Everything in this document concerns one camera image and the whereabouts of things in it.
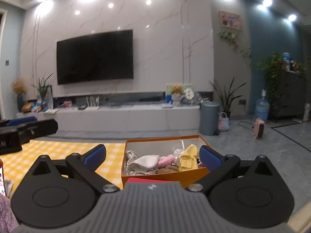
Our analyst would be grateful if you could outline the hanging vine plant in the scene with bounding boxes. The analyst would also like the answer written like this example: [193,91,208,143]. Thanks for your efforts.
[218,30,252,59]

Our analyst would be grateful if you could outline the green plant in vase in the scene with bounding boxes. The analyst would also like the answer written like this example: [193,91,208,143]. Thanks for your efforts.
[32,74,54,112]

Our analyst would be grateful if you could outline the floor potted plant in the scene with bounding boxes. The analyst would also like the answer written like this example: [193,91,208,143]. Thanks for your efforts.
[209,77,247,117]

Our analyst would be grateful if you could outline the white fabric pouch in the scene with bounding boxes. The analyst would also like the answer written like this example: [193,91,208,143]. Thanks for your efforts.
[125,150,160,176]

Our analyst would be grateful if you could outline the white wifi router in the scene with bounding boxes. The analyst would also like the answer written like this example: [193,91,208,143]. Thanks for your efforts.
[86,96,100,111]

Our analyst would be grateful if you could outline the framed wall picture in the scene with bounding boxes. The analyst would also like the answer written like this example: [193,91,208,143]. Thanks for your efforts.
[219,10,242,30]

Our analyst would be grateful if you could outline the grey trash can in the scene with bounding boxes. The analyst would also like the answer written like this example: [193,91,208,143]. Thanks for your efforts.
[199,102,220,136]

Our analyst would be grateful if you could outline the orange storage box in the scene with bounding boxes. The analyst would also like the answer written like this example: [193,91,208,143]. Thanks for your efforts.
[121,135,210,188]

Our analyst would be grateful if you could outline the vase with yellow flowers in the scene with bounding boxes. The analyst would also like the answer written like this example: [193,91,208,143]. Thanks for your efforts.
[11,78,26,112]

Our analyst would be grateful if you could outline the pink white crochet pouch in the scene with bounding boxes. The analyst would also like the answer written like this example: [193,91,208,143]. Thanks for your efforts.
[155,155,175,169]

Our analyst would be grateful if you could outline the large leafy plant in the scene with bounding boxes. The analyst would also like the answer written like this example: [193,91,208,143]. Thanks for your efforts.
[257,52,306,111]

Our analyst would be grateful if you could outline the pastel woven basket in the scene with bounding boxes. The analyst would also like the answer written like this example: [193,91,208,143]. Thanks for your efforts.
[218,111,230,132]

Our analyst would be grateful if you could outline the yellow cleaning cloth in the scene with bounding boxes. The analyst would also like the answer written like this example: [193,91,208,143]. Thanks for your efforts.
[179,144,199,172]

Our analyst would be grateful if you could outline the white tv console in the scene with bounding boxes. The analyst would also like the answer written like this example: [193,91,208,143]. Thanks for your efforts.
[17,105,200,132]

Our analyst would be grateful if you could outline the black wall television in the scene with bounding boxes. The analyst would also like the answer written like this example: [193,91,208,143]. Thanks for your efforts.
[56,30,134,85]

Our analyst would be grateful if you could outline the teddy bear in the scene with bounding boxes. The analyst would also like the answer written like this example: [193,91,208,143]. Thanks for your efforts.
[171,85,183,95]

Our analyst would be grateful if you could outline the pink space heater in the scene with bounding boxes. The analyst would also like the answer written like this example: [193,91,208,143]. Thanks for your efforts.
[253,118,265,139]

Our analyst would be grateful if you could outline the pink fuzzy sleeve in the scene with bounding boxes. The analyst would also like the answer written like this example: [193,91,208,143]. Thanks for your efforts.
[0,194,19,232]

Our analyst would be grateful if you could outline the red tissue box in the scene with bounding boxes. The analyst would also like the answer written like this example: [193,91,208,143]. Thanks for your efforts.
[123,177,182,190]

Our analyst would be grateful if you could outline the smartphone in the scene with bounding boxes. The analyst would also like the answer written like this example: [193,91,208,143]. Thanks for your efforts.
[0,159,6,196]

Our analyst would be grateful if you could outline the dark cabinet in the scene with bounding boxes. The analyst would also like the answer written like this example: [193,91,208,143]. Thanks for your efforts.
[268,71,307,120]

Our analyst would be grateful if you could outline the blue water jug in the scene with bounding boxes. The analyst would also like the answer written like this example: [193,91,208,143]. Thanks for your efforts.
[255,90,270,123]

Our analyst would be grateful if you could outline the purple rose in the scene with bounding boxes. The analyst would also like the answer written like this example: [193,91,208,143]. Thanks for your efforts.
[172,140,186,166]

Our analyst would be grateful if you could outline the yellow checkered tablecloth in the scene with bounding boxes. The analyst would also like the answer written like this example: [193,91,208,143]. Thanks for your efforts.
[0,140,127,198]

